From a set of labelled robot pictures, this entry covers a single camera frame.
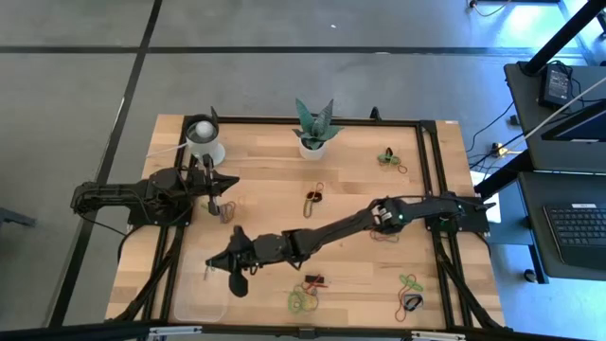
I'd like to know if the white tilted bin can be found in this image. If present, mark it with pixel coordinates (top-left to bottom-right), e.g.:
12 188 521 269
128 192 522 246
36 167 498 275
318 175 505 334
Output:
182 113 227 168

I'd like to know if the black desk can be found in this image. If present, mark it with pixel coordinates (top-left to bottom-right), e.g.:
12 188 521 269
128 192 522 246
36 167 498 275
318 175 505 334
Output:
518 170 606 281
473 61 606 199

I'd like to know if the black laptop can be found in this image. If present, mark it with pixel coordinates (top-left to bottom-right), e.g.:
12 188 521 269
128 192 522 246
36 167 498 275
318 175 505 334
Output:
543 202 606 272

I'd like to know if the snake plant in white pot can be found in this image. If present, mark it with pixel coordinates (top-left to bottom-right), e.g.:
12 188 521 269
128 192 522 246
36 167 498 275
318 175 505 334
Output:
291 98 346 161

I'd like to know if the black power adapter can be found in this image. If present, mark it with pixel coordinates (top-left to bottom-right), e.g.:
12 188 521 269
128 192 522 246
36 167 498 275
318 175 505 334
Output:
539 63 574 109

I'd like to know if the grey chair leg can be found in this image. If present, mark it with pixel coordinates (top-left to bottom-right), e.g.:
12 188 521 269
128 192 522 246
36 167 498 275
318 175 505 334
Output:
0 206 37 228

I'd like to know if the black floor cable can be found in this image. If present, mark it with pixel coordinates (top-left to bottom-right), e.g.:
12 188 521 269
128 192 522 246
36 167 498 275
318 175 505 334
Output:
466 100 518 170

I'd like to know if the black crossbeam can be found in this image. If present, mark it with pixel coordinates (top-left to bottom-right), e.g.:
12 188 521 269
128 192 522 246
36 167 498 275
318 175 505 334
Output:
0 319 606 341

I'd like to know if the black vertical pole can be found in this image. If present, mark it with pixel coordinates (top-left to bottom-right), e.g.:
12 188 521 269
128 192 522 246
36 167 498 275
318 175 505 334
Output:
523 0 606 77

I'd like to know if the white paper sheet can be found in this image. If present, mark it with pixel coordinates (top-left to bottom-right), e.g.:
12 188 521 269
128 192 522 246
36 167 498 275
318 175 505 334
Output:
471 170 502 224

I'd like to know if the white lamp cable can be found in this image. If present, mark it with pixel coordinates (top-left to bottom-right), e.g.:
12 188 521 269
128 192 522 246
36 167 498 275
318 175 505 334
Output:
145 141 190 159

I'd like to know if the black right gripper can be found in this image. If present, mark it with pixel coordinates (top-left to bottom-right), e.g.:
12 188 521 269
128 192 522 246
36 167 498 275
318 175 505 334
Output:
206 225 291 298

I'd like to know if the clear plastic bin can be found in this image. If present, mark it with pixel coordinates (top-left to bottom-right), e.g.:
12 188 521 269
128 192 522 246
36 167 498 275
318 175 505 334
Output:
172 250 231 324

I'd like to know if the black flat monitor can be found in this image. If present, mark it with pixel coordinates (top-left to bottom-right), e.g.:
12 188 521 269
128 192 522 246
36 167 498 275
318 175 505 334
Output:
541 99 606 143

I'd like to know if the silver metal bracket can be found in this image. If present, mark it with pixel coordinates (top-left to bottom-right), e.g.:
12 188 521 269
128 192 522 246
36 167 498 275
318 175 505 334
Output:
410 330 468 341
148 325 204 338

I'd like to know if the black aluminium table frame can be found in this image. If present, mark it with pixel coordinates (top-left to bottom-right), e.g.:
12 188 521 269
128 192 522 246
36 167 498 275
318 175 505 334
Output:
111 115 507 332

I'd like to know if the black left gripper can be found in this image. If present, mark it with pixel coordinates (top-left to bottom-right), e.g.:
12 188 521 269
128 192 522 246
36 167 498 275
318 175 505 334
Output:
187 153 241 218

